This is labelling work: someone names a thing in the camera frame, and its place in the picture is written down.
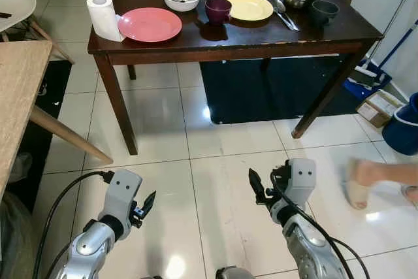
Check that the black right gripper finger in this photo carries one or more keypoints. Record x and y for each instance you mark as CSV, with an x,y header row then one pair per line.
x,y
256,181
264,198

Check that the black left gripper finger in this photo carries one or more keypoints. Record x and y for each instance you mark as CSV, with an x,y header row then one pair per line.
x,y
149,211
149,199

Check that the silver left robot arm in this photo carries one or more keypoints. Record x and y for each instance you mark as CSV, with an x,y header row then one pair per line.
x,y
88,245

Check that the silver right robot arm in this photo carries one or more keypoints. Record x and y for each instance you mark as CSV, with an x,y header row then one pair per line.
x,y
307,246

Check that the grey robot leg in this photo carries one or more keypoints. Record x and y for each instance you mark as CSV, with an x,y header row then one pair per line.
x,y
234,273

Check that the beige slipper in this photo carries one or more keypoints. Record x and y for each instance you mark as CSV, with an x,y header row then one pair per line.
x,y
357,195

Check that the dark blue rug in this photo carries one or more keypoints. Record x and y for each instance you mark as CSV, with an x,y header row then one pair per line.
x,y
261,93

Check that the person's bare leg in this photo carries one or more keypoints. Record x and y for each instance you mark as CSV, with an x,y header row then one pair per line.
x,y
392,173

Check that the grey plastic bag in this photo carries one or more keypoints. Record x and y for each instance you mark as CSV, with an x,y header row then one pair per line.
x,y
13,240

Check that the small cardboard box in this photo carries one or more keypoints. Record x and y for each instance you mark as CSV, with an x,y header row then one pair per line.
x,y
380,108

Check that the black floor mat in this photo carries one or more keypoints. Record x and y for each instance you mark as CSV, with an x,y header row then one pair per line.
x,y
46,102

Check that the blue plastic bucket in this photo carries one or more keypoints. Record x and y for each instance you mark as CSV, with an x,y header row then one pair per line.
x,y
401,132

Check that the dark wooden dining table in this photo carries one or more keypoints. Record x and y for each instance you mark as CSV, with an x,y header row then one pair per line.
x,y
261,38

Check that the light wooden table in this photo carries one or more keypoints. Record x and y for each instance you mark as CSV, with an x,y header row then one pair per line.
x,y
16,89

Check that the yellow plate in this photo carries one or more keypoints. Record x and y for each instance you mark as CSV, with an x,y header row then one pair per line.
x,y
249,7

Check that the purple cup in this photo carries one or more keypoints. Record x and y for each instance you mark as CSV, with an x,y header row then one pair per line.
x,y
217,11

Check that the pink plate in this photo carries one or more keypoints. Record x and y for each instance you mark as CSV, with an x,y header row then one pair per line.
x,y
149,25

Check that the large metal spoon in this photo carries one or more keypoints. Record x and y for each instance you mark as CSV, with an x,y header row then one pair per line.
x,y
280,6

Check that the dark grey cup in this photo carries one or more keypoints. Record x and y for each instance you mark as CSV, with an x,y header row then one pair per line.
x,y
324,14

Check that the white paper towel roll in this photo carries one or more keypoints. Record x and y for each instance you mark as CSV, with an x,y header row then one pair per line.
x,y
103,17

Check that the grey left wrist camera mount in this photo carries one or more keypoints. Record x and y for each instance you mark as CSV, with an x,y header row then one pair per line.
x,y
119,191

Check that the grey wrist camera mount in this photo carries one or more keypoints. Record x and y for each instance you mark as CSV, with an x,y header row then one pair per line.
x,y
299,178
119,191

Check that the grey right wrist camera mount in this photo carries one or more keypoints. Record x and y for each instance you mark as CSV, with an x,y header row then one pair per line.
x,y
299,178

